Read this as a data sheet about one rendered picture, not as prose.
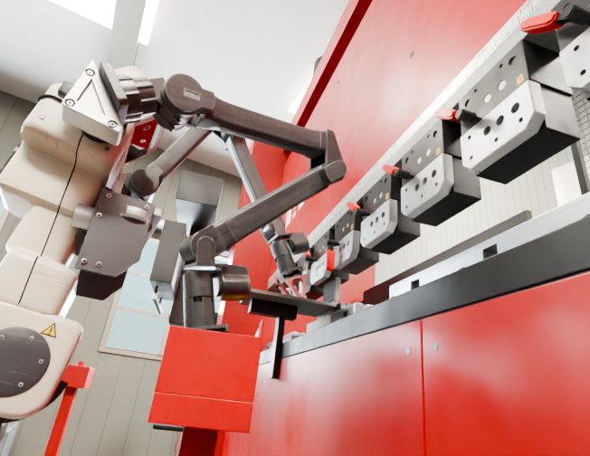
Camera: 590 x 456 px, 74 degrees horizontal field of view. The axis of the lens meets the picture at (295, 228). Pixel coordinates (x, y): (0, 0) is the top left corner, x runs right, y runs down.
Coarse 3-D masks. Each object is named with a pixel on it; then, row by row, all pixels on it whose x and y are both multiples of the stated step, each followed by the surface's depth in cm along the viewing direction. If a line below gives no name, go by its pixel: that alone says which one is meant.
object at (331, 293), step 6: (330, 282) 128; (336, 282) 125; (324, 288) 133; (330, 288) 127; (336, 288) 124; (324, 294) 132; (330, 294) 126; (336, 294) 123; (324, 300) 130; (330, 300) 125; (336, 300) 123
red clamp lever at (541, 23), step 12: (552, 12) 51; (564, 12) 48; (576, 12) 47; (588, 12) 48; (528, 24) 55; (540, 24) 53; (552, 24) 51; (564, 24) 51; (576, 24) 49; (588, 24) 49
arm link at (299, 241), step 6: (276, 222) 126; (276, 228) 125; (282, 228) 127; (276, 234) 125; (282, 234) 126; (288, 234) 128; (294, 234) 130; (300, 234) 132; (270, 240) 129; (276, 240) 129; (294, 240) 129; (300, 240) 130; (306, 240) 131; (294, 246) 128; (300, 246) 129; (306, 246) 130; (294, 252) 129; (300, 252) 130
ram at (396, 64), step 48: (384, 0) 129; (432, 0) 95; (480, 0) 75; (384, 48) 119; (432, 48) 89; (480, 48) 72; (336, 96) 161; (384, 96) 111; (432, 96) 85; (384, 144) 104; (336, 192) 134
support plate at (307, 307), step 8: (256, 296) 116; (264, 296) 115; (272, 296) 114; (280, 296) 113; (288, 296) 114; (248, 304) 126; (288, 304) 121; (296, 304) 120; (304, 304) 119; (312, 304) 117; (320, 304) 116; (328, 304) 117; (336, 304) 118; (304, 312) 128; (312, 312) 127; (320, 312) 126
